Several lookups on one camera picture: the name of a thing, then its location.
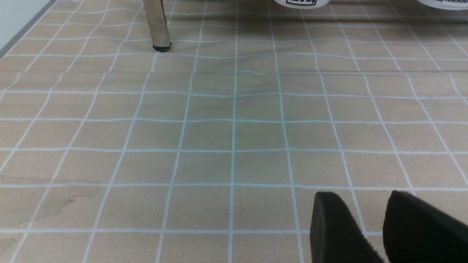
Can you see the navy canvas sneaker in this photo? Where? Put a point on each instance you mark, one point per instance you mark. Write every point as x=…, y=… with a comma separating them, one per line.
x=302, y=4
x=452, y=5

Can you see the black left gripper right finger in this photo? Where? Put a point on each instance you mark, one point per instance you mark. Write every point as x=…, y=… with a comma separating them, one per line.
x=416, y=232

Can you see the metal shoe rack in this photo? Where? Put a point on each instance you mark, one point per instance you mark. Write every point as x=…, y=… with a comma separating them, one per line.
x=158, y=27

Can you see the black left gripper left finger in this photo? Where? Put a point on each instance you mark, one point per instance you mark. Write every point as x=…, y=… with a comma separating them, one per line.
x=335, y=236

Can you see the navy canvas sneaker left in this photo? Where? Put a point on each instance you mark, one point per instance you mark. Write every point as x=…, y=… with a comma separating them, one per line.
x=302, y=4

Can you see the navy canvas sneaker right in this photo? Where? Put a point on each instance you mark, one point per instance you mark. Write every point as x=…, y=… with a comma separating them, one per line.
x=452, y=5

